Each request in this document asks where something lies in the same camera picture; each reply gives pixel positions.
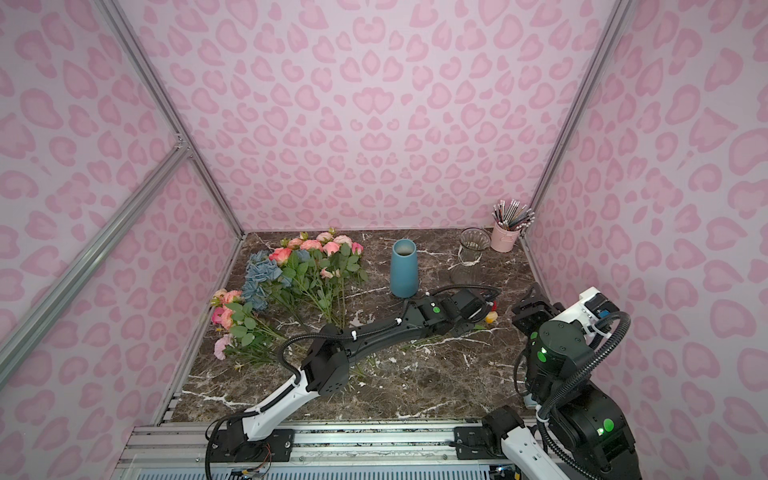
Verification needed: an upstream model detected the pale pink rose spray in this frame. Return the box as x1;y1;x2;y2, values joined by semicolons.
299;231;354;255

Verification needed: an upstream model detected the pink artificial rose stem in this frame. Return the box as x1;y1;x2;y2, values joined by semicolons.
268;247;293;266

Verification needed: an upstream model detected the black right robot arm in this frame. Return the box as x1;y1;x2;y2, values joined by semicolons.
477;284;641;479

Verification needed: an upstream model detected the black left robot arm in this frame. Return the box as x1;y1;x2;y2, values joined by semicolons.
204;284;501;469

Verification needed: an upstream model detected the clear glass vase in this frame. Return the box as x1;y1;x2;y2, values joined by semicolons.
450;227;491;284

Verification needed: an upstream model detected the teal ceramic vase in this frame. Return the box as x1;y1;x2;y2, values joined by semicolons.
390;239;419;299

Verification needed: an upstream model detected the pink pencil cup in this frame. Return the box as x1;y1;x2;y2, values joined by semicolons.
490;199;535;253

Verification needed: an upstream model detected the blue artificial rose bunch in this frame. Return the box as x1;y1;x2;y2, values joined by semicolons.
241;250;282;311

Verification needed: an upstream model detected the cream pink rose bunch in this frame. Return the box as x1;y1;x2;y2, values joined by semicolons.
210;289;284;366

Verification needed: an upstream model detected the aluminium frame post right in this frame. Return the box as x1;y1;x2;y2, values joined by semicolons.
526;0;637;211

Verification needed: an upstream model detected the aluminium frame post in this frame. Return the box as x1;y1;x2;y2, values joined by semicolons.
94;0;246;239
526;0;637;211

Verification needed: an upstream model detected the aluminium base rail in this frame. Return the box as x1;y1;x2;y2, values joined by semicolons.
112;419;523;479

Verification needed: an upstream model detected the diagonal aluminium frame bar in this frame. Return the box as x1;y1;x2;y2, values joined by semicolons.
1;141;190;385

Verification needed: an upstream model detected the aluminium frame post left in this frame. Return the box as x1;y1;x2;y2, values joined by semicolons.
94;0;246;239

